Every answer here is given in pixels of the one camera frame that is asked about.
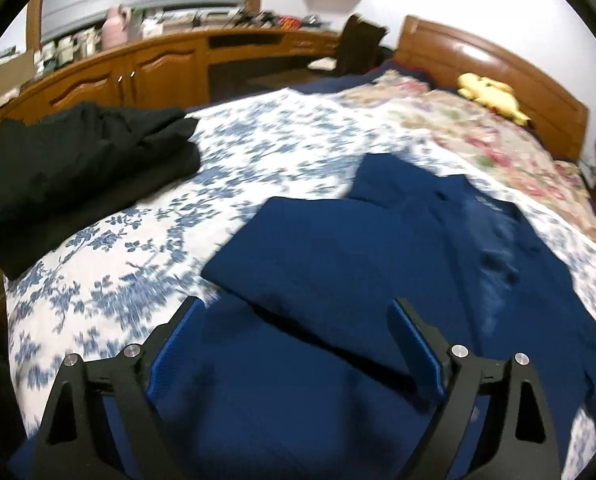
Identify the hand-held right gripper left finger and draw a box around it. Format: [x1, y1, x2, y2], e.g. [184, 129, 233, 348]
[28, 296, 206, 480]

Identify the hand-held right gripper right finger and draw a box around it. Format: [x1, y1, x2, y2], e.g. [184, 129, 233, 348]
[387, 298, 563, 480]

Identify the navy blue garment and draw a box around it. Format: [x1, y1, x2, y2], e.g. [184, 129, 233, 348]
[8, 152, 596, 480]

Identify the black garment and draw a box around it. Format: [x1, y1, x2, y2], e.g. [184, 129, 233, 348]
[0, 101, 201, 281]

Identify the beige cardboard box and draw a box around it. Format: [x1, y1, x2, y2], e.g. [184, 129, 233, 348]
[0, 52, 36, 116]

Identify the multicolour floral quilt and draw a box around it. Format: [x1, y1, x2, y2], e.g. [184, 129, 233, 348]
[338, 70, 596, 251]

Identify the wooden desk with cabinets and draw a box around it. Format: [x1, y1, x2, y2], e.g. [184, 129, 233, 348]
[0, 27, 343, 171]

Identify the blue floral white bedspread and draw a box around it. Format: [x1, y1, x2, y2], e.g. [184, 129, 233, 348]
[3, 87, 596, 480]

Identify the pink jug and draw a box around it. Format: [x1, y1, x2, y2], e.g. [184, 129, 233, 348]
[102, 4, 132, 46]

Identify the yellow plush toy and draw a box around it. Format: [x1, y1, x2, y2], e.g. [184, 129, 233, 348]
[456, 73, 531, 127]

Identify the dark blue bed sheet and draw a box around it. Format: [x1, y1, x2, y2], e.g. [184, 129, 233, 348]
[293, 60, 431, 96]

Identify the wooden headboard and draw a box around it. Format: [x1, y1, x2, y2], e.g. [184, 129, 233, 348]
[395, 15, 591, 163]

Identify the dark brown chair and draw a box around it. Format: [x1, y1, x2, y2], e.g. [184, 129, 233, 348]
[335, 14, 389, 78]

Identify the black desk equipment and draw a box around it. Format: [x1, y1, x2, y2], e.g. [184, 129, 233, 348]
[230, 10, 279, 29]

